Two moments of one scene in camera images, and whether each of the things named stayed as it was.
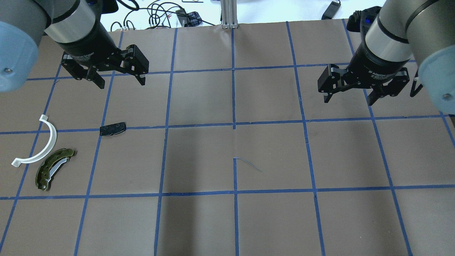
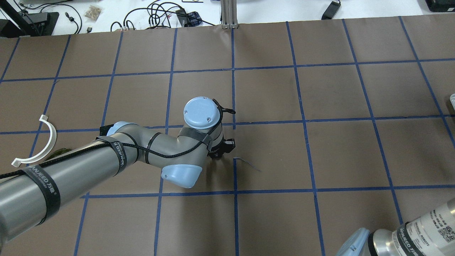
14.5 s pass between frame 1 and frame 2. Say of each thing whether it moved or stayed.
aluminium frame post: stayed
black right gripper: moved
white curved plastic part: stayed
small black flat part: stayed
